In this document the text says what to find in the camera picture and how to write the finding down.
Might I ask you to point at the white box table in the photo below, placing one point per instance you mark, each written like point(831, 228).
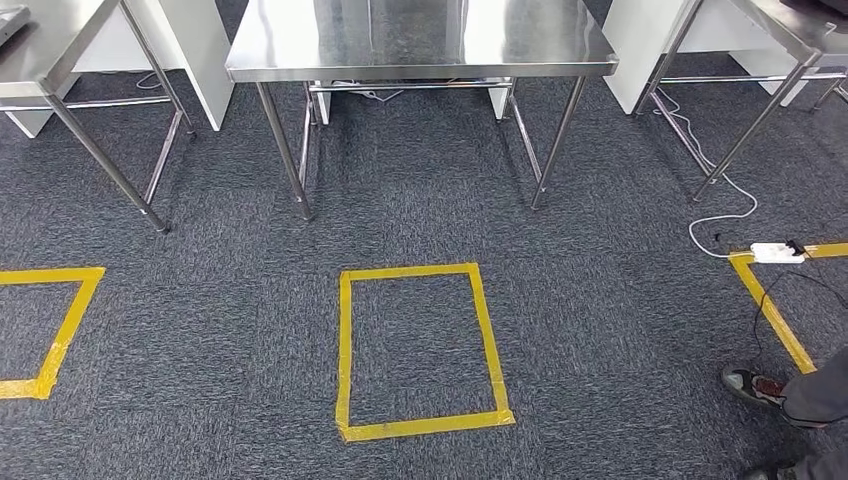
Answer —
point(202, 53)
point(629, 53)

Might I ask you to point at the steel side table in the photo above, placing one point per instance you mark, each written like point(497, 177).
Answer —
point(40, 40)
point(782, 26)

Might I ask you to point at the small white table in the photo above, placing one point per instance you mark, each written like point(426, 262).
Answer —
point(322, 106)

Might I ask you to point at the person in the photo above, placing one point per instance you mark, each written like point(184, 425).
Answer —
point(815, 397)

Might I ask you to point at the steel workbench table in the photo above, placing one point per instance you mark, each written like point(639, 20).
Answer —
point(411, 33)

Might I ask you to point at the white power strip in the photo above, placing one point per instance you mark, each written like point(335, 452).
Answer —
point(775, 253)

